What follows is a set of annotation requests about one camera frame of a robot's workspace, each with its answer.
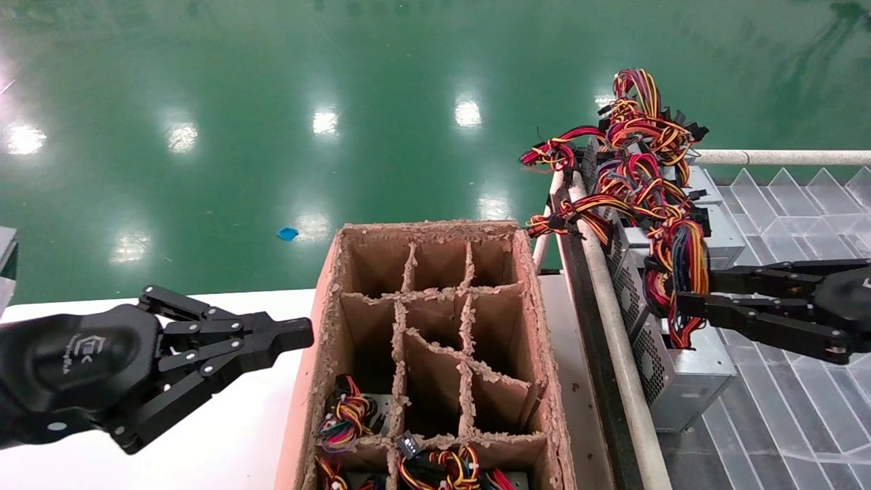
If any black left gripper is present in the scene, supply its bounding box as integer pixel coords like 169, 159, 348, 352
0, 304, 168, 451

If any long beige rack pipe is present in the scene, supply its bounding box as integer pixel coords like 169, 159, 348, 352
565, 170, 674, 490

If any brown cardboard divider box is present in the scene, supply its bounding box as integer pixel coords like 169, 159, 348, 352
276, 219, 576, 490

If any beige rack cross pipe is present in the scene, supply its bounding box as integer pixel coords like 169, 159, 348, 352
693, 150, 871, 167

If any clear acrylic divider tray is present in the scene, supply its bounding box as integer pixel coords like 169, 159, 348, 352
657, 167, 871, 490

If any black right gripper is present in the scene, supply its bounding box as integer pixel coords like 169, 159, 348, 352
677, 260, 871, 365

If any power supply with blue wires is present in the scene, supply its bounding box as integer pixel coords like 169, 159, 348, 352
616, 218, 737, 434

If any beige flat shelf board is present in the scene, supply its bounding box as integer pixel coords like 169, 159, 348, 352
538, 272, 613, 490

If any white rack leg pipe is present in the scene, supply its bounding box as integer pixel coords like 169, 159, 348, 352
533, 170, 567, 276

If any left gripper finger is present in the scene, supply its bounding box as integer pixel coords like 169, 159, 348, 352
139, 285, 314, 343
109, 335, 314, 455

